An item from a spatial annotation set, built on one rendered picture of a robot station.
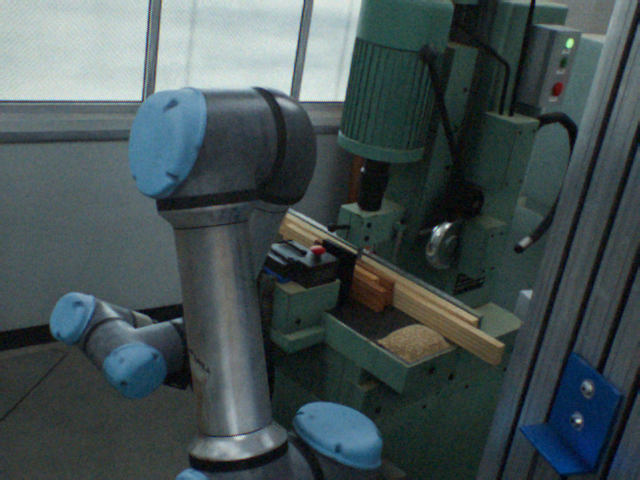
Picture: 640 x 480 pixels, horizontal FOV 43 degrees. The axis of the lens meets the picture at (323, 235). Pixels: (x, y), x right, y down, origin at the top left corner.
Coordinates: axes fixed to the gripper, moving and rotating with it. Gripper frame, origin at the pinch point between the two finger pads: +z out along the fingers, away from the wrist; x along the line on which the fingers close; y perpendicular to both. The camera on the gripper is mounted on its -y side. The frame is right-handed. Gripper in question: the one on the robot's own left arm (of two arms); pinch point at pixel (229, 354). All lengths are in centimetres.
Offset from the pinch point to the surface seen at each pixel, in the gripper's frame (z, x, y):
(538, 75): 33, 2, -77
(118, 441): 70, -83, 65
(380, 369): 21.7, 14.7, -11.1
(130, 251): 82, -141, 20
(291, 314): 11.5, -2.1, -10.6
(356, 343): 20.6, 7.7, -12.4
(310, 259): 11.3, -5.2, -21.3
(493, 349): 31.9, 26.7, -25.4
